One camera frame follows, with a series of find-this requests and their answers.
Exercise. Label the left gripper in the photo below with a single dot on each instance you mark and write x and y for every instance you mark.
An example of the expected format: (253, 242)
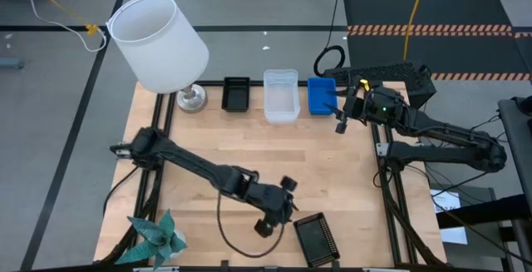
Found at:
(272, 201)

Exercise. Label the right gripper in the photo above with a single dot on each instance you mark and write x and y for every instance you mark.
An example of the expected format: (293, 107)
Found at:
(374, 105)

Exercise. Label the blue slotted plastic basket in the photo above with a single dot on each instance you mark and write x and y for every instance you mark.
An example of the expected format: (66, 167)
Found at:
(320, 97)

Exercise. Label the black slotted plastic basket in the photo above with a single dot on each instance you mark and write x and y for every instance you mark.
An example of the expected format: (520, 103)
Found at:
(316, 240)
(236, 97)

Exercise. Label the clear plastic bin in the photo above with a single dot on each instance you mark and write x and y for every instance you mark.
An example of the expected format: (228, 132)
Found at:
(282, 97)

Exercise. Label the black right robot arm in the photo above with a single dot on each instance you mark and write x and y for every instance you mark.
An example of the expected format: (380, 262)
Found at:
(449, 139)

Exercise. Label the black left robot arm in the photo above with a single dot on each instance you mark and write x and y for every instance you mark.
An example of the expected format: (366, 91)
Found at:
(187, 159)

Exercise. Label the black perforated metal box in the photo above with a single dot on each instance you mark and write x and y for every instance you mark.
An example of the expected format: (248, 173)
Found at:
(386, 72)

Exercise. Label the black hazard-striped floor mat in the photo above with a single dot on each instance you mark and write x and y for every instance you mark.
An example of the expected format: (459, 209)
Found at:
(436, 10)

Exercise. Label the potted plant white pot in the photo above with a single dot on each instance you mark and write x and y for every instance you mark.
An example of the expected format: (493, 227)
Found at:
(158, 238)

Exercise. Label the white paper sheet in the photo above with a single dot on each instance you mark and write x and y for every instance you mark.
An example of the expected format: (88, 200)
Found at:
(446, 201)

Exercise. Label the black metal beam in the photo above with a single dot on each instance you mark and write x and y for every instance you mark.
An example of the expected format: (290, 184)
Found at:
(478, 214)

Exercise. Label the table lamp white shade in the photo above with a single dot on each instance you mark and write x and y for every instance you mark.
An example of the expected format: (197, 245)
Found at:
(158, 43)

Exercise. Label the grey floor object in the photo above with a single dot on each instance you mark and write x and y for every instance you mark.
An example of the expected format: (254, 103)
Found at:
(10, 63)

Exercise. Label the silver metal bracket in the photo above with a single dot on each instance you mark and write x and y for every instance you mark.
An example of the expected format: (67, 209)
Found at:
(118, 150)
(381, 149)

